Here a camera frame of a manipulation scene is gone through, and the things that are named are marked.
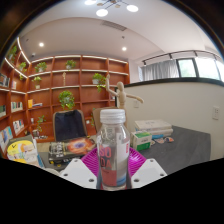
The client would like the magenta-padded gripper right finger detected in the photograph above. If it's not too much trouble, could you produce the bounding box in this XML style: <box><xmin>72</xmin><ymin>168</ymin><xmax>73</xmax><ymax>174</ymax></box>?
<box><xmin>128</xmin><ymin>148</ymin><xmax>168</xmax><ymax>190</ymax></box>

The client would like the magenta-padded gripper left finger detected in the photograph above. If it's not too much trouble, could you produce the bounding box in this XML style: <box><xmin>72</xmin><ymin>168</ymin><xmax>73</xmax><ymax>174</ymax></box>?
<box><xmin>59</xmin><ymin>148</ymin><xmax>100</xmax><ymax>190</ymax></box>

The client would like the clear plastic drink bottle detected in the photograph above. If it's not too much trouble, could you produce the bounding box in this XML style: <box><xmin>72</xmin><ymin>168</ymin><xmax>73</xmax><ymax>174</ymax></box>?
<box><xmin>95</xmin><ymin>108</ymin><xmax>131</xmax><ymax>191</ymax></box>

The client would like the dark book stack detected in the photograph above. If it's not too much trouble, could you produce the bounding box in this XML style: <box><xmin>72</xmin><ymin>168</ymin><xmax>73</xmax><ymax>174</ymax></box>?
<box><xmin>48</xmin><ymin>136</ymin><xmax>98</xmax><ymax>165</ymax></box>

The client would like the green and white box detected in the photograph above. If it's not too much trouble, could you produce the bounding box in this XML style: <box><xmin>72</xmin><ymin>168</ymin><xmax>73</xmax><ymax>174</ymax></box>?
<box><xmin>130</xmin><ymin>130</ymin><xmax>153</xmax><ymax>152</ymax></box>

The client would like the white flat box stack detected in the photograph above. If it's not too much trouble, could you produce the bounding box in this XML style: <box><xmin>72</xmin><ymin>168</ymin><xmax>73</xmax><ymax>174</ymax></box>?
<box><xmin>134</xmin><ymin>119</ymin><xmax>174</xmax><ymax>138</ymax></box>

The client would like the dark blue office chair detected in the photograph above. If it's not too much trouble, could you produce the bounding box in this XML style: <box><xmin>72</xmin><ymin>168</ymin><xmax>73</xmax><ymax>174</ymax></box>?
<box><xmin>52</xmin><ymin>109</ymin><xmax>88</xmax><ymax>143</ymax></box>

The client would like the tan chair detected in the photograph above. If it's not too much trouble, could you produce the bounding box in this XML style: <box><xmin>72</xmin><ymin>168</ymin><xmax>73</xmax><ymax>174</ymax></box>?
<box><xmin>92</xmin><ymin>106</ymin><xmax>116</xmax><ymax>133</ymax></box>

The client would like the colourful book stack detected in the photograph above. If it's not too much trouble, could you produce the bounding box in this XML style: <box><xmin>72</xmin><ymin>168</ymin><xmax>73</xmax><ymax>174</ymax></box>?
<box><xmin>4</xmin><ymin>134</ymin><xmax>44</xmax><ymax>169</ymax></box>

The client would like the wooden artist mannequin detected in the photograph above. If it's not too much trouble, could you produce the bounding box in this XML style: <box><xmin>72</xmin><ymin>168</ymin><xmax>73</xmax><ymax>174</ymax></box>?
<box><xmin>105</xmin><ymin>73</ymin><xmax>145</xmax><ymax>128</ymax></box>

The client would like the wooden shelf unit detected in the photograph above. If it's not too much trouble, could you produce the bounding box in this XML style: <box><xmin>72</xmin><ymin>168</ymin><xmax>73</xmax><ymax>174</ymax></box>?
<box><xmin>0</xmin><ymin>37</ymin><xmax>131</xmax><ymax>158</ymax></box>

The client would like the grey window curtain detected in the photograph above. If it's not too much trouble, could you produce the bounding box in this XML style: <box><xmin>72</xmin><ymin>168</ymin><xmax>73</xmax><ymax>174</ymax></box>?
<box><xmin>139</xmin><ymin>59</ymin><xmax>181</xmax><ymax>82</ymax></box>

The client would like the ceiling air vent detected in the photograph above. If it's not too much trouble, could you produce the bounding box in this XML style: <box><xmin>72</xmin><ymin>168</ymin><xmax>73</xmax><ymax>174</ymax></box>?
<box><xmin>100</xmin><ymin>19</ymin><xmax>128</xmax><ymax>32</ymax></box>

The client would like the branched ceiling light fixture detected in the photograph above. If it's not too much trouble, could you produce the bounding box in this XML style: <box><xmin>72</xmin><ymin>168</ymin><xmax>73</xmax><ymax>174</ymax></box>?
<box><xmin>83</xmin><ymin>0</ymin><xmax>140</xmax><ymax>18</ymax></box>

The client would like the black ceiling track rail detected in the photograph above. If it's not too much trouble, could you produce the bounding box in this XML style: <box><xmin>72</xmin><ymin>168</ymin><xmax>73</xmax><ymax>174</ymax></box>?
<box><xmin>142</xmin><ymin>49</ymin><xmax>214</xmax><ymax>66</ymax></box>

